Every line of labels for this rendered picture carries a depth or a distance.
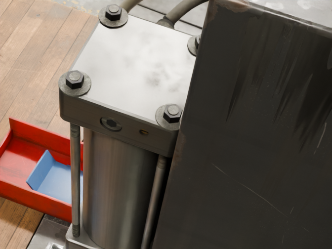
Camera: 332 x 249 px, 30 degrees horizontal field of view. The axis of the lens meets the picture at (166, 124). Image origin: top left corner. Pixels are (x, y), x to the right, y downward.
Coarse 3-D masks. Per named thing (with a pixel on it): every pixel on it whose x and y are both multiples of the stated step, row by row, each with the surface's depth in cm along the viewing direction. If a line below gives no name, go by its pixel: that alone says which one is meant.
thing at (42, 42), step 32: (0, 0) 130; (32, 0) 131; (0, 32) 125; (32, 32) 126; (64, 32) 127; (0, 64) 120; (32, 64) 121; (64, 64) 122; (0, 96) 116; (32, 96) 116; (0, 128) 112; (64, 128) 113; (0, 224) 101; (32, 224) 102
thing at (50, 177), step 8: (48, 152) 106; (40, 160) 105; (48, 160) 106; (40, 168) 105; (48, 168) 106; (56, 168) 107; (64, 168) 107; (32, 176) 103; (40, 176) 105; (48, 176) 106; (56, 176) 106; (64, 176) 106; (32, 184) 103; (40, 184) 105; (48, 184) 105; (56, 184) 105; (64, 184) 105; (40, 192) 104; (48, 192) 104; (56, 192) 104; (64, 192) 105; (64, 200) 104; (80, 200) 104
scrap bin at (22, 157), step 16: (16, 128) 108; (32, 128) 106; (0, 144) 106; (16, 144) 109; (32, 144) 110; (48, 144) 108; (64, 144) 107; (0, 160) 107; (16, 160) 108; (32, 160) 108; (64, 160) 109; (0, 176) 105; (16, 176) 106; (0, 192) 102; (16, 192) 100; (32, 192) 98; (32, 208) 103; (48, 208) 101; (64, 208) 99
